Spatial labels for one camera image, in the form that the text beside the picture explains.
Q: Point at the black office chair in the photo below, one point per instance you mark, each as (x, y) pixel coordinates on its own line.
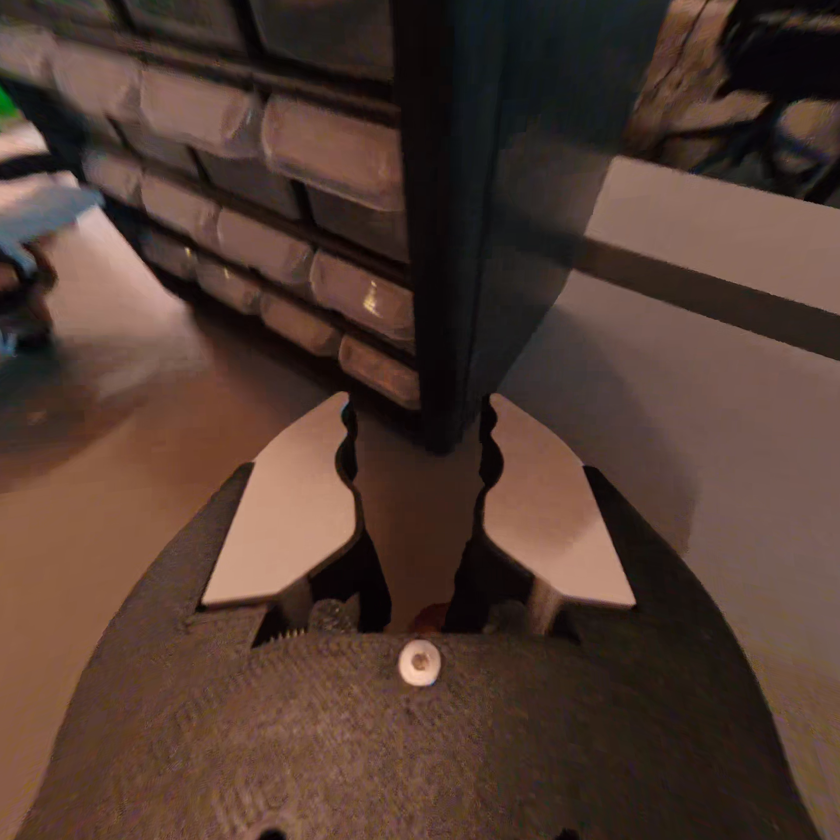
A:
(774, 59)

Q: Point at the rows of clear cabinet drawers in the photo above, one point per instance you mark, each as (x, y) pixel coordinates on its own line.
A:
(334, 151)

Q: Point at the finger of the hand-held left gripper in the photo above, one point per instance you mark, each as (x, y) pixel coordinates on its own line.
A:
(46, 213)

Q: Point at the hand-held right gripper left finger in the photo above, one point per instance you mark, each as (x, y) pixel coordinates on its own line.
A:
(282, 525)

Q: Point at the person's right hand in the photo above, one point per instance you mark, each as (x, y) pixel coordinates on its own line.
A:
(426, 620)

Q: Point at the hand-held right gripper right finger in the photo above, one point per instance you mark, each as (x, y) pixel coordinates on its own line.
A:
(558, 525)

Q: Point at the black drawer cabinet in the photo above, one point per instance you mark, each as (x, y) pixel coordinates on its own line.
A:
(525, 131)

